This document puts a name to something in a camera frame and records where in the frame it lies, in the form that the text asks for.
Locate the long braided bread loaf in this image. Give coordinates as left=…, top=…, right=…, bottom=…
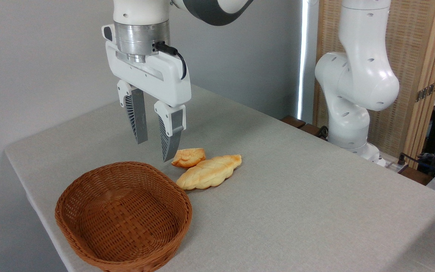
left=176, top=154, right=242, bottom=190

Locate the small golden bread roll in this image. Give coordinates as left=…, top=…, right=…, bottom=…
left=171, top=148, right=206, bottom=168

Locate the wooden rattan folding screen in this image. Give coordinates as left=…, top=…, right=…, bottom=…
left=313, top=0, right=435, bottom=168

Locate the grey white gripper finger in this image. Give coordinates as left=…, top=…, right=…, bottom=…
left=154, top=100, right=186, bottom=163
left=117, top=79, right=148, bottom=145

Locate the black cable bundle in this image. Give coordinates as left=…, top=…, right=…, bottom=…
left=397, top=149, right=435, bottom=178

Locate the metal screen hinge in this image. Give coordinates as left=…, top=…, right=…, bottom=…
left=415, top=80, right=435, bottom=102

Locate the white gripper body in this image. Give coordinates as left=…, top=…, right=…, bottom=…
left=102, top=24, right=192, bottom=108

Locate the brown woven wicker basket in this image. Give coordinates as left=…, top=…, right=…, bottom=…
left=55, top=161, right=193, bottom=272

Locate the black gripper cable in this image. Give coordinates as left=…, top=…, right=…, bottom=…
left=153, top=41, right=187, bottom=80

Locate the dark brown wooden block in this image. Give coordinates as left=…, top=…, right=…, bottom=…
left=280, top=115, right=307, bottom=129
left=398, top=165, right=434, bottom=186
left=300, top=124, right=328, bottom=141

